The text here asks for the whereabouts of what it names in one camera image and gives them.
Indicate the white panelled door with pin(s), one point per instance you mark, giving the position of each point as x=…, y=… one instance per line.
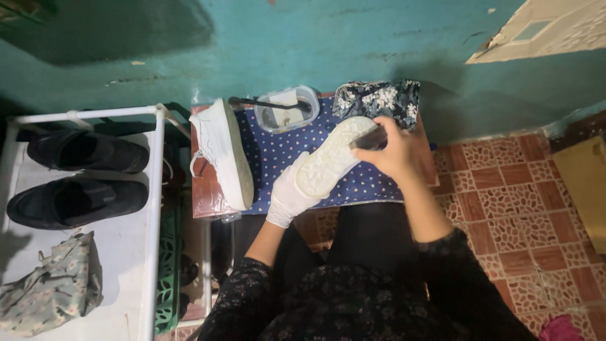
x=544, y=33

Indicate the white cloth piece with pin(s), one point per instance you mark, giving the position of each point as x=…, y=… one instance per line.
x=286, y=118

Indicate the small brown table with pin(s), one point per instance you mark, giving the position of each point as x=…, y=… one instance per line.
x=206, y=189

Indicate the dark floral pouch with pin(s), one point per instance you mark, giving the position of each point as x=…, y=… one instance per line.
x=378, y=99

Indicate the yellow cardboard sheet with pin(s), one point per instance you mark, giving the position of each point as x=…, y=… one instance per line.
x=584, y=189

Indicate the grey-green floral bag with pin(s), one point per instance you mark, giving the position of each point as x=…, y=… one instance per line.
x=52, y=284

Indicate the pink cloth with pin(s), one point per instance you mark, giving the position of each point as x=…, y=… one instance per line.
x=561, y=330

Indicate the person's right hand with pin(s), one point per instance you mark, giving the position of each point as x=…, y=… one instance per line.
x=400, y=154

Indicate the green plastic basket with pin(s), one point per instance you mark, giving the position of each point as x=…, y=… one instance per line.
x=168, y=274

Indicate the white sneaker with worn sole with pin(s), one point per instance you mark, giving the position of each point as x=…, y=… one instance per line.
x=331, y=158

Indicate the person's dark floral clothing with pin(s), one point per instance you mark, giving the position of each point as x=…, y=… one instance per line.
x=369, y=293

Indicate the white lace-up sneaker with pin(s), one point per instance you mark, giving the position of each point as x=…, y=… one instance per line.
x=220, y=151

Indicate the clear plastic container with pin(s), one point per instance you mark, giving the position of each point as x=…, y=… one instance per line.
x=310, y=102

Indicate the person's left hand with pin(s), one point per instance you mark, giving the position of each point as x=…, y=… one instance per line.
x=284, y=203

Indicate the white shoe rack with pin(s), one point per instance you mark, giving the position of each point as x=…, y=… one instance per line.
x=154, y=213

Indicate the black shoe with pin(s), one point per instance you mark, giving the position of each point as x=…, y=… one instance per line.
x=71, y=201
x=85, y=151

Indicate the dark scrubbing brush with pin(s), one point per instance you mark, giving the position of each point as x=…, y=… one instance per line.
x=369, y=139

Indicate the blue heart-patterned cloth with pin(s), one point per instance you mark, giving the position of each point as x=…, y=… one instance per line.
x=274, y=156

